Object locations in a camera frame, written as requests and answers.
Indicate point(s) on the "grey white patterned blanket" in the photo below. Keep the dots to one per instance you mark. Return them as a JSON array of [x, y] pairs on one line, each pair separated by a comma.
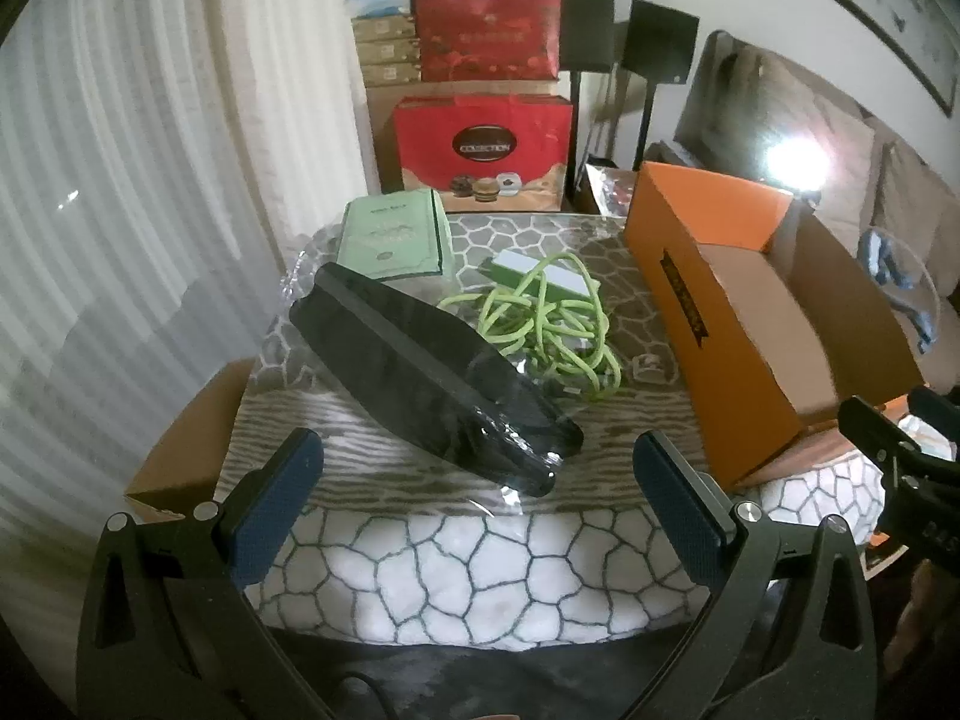
[[450, 577]]

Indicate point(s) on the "brown sofa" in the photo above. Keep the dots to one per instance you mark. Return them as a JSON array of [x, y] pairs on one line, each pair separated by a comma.
[[847, 255]]

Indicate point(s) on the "black speaker on stand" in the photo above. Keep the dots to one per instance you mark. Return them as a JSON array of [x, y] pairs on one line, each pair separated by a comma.
[[660, 41], [589, 22]]

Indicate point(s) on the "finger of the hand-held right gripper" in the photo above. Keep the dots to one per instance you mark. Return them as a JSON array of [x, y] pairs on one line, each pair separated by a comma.
[[937, 403], [870, 427]]

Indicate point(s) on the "flat brown box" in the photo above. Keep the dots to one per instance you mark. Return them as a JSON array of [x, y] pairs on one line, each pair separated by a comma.
[[391, 75], [384, 28], [390, 52]]

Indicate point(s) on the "black plastic-wrapped pouch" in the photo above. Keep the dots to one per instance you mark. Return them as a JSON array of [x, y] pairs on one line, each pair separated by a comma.
[[405, 360]]

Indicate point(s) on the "brown sofa cushion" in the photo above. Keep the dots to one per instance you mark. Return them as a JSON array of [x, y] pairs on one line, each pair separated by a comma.
[[915, 195], [810, 105]]

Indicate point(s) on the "small brown cardboard box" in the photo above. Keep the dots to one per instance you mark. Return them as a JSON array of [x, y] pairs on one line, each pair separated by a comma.
[[195, 442]]

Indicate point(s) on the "white curtain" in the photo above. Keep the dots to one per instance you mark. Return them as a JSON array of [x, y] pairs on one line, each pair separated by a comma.
[[150, 202]]

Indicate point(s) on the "silver foil bag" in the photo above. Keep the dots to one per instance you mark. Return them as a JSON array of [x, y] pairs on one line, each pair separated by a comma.
[[611, 187]]

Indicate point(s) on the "orange cardboard box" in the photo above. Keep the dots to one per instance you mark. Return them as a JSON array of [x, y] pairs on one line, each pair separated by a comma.
[[675, 300]]

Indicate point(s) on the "red upper gift box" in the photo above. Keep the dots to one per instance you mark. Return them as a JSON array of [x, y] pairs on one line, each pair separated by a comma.
[[487, 30]]

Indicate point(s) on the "green tissue pack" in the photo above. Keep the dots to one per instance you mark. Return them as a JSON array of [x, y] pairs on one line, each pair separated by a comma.
[[382, 240]]

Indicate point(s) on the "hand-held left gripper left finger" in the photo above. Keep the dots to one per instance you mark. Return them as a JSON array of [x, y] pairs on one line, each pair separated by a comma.
[[279, 506]]

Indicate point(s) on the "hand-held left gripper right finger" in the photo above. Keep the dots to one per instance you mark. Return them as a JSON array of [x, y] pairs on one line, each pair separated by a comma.
[[675, 510]]

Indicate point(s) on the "white power bank green edge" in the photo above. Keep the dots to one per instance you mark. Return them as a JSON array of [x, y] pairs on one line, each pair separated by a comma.
[[517, 264]]

